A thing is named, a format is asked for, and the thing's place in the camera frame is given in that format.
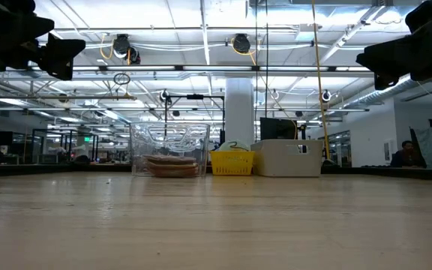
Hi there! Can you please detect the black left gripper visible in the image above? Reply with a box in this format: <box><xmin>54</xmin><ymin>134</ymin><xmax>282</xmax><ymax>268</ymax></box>
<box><xmin>0</xmin><ymin>0</ymin><xmax>87</xmax><ymax>82</ymax></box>

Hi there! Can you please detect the seated person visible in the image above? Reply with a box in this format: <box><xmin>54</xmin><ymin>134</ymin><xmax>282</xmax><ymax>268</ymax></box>
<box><xmin>390</xmin><ymin>140</ymin><xmax>427</xmax><ymax>169</ymax></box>

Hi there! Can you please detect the clear plastic bin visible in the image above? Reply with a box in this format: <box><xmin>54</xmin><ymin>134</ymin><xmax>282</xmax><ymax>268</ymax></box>
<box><xmin>129</xmin><ymin>121</ymin><xmax>212</xmax><ymax>178</ymax></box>

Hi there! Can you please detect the black monitor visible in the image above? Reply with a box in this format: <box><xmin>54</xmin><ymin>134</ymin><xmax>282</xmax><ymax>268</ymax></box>
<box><xmin>259</xmin><ymin>117</ymin><xmax>299</xmax><ymax>142</ymax></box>

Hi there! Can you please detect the light grey plastic bin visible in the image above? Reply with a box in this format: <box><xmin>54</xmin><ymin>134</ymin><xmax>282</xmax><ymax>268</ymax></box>
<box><xmin>250</xmin><ymin>139</ymin><xmax>324</xmax><ymax>178</ymax></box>

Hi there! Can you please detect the long ceiling light strip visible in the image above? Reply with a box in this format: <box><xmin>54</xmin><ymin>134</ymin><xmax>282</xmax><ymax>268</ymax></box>
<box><xmin>31</xmin><ymin>65</ymin><xmax>374</xmax><ymax>73</ymax></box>

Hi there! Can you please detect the white building pillar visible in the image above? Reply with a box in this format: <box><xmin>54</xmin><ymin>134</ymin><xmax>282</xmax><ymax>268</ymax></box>
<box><xmin>225</xmin><ymin>77</ymin><xmax>255</xmax><ymax>146</ymax></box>

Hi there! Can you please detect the yellow plastic basket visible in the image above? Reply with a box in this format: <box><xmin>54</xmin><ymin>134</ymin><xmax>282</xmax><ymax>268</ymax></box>
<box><xmin>208</xmin><ymin>149</ymin><xmax>257</xmax><ymax>176</ymax></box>

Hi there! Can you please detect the yellow hanging cable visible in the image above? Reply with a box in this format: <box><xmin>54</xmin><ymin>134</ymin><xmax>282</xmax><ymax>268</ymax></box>
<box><xmin>310</xmin><ymin>0</ymin><xmax>332</xmax><ymax>162</ymax></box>

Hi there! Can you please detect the black hanging cable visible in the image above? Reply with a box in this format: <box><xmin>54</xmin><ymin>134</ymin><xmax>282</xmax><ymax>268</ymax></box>
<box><xmin>255</xmin><ymin>0</ymin><xmax>269</xmax><ymax>142</ymax></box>

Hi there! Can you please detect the black metal stand frame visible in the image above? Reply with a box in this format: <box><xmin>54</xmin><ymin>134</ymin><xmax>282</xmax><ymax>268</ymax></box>
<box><xmin>163</xmin><ymin>94</ymin><xmax>227</xmax><ymax>146</ymax></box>

